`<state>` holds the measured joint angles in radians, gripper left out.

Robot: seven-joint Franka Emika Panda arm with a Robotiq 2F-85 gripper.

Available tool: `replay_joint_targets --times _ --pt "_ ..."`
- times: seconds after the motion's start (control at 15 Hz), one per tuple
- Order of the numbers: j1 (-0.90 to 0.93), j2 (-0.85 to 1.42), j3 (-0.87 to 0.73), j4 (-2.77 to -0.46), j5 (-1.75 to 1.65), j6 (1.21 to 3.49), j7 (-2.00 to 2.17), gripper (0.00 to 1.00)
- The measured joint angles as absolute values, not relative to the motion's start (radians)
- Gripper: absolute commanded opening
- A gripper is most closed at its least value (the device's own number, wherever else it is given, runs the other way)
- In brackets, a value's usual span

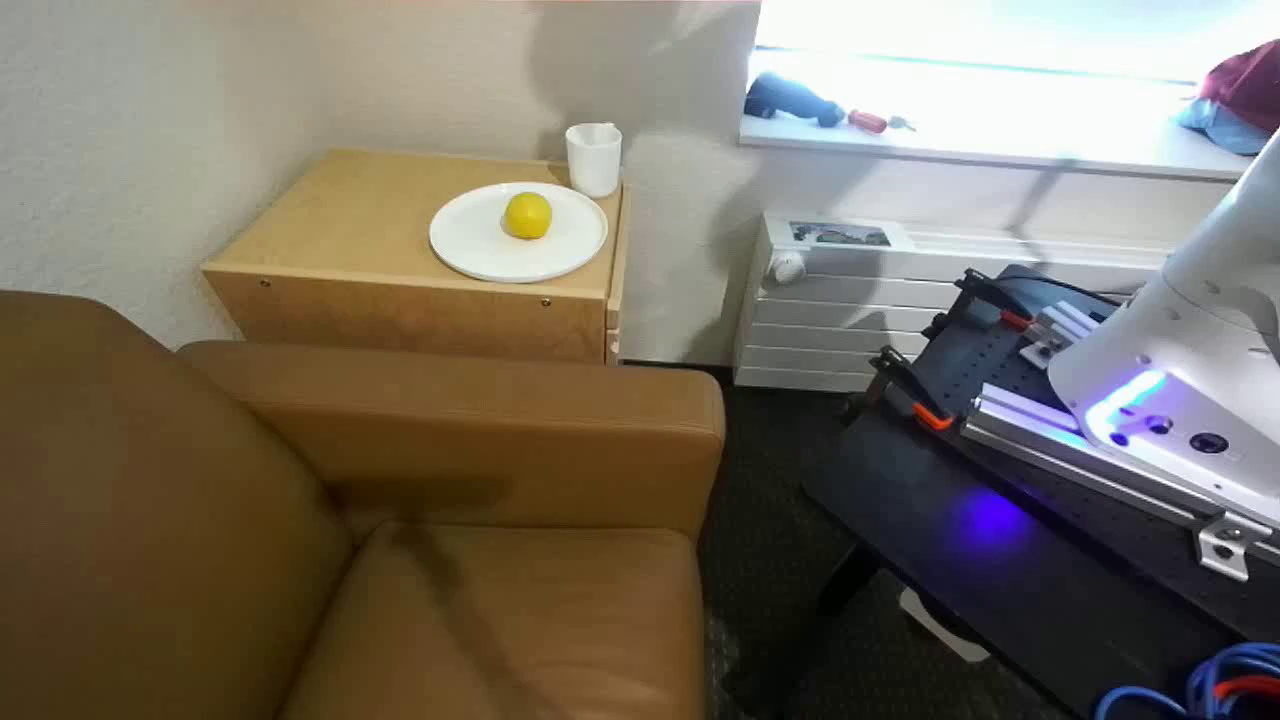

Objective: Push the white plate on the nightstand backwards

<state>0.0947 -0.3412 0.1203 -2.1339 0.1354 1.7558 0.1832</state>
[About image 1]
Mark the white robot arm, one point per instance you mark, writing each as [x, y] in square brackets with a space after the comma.
[1186, 379]

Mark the white round plate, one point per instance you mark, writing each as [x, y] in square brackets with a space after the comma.
[475, 235]

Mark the orange black clamp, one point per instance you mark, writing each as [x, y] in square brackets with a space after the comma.
[904, 393]

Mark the yellow lemon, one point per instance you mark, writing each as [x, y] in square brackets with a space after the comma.
[524, 218]

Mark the brown leather armchair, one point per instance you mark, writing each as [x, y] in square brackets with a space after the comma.
[329, 534]

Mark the white mug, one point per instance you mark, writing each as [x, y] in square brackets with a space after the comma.
[595, 158]

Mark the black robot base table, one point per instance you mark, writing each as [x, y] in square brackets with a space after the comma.
[1075, 591]

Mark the maroon and blue cap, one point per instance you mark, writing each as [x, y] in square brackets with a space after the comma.
[1236, 100]

